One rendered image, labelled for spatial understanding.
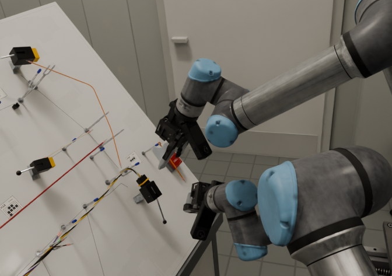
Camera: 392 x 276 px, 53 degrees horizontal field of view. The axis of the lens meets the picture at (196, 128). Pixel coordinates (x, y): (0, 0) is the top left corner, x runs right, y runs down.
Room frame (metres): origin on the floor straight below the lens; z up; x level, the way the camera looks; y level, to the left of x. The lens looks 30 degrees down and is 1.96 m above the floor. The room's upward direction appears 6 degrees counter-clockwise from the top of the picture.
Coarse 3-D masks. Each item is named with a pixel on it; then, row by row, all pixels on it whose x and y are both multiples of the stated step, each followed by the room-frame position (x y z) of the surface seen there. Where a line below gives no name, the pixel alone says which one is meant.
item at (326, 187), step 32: (320, 160) 0.47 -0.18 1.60; (352, 160) 0.47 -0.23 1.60; (288, 192) 0.42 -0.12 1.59; (320, 192) 0.42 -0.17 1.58; (352, 192) 0.43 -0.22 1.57; (288, 224) 0.40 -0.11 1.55; (320, 224) 0.39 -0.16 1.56; (352, 224) 0.38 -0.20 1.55; (320, 256) 0.36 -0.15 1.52; (352, 256) 0.36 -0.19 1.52
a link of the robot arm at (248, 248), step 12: (240, 216) 0.70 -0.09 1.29; (252, 216) 0.70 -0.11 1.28; (240, 228) 0.68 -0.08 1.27; (252, 228) 0.68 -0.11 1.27; (240, 240) 0.67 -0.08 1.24; (252, 240) 0.66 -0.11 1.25; (264, 240) 0.67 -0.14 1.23; (240, 252) 0.65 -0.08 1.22; (252, 252) 0.64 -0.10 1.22; (264, 252) 0.65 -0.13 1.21
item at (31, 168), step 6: (36, 162) 0.91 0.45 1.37; (42, 162) 0.92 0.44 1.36; (48, 162) 0.93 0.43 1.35; (30, 168) 0.90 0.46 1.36; (36, 168) 0.90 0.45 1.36; (42, 168) 0.90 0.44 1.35; (48, 168) 0.91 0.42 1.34; (18, 174) 0.87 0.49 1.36; (30, 174) 0.93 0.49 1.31; (36, 174) 0.94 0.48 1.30
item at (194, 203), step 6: (192, 186) 0.91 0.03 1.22; (198, 186) 0.88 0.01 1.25; (204, 186) 0.89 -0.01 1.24; (210, 186) 0.86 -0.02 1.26; (192, 192) 0.90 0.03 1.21; (198, 192) 0.87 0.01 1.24; (204, 192) 0.87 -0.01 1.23; (192, 198) 0.88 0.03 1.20; (198, 198) 0.86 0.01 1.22; (204, 198) 0.82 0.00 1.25; (192, 204) 0.86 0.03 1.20; (198, 204) 0.85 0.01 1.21; (192, 210) 0.85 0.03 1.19; (198, 210) 0.84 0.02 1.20; (210, 210) 0.80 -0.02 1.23
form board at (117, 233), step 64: (0, 64) 1.17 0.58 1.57; (64, 64) 1.31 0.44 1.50; (0, 128) 1.00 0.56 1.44; (64, 128) 1.11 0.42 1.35; (128, 128) 1.25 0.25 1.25; (0, 192) 0.85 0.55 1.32; (64, 192) 0.94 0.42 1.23; (128, 192) 1.05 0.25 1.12; (0, 256) 0.72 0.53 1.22; (64, 256) 0.79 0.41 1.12; (128, 256) 0.87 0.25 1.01
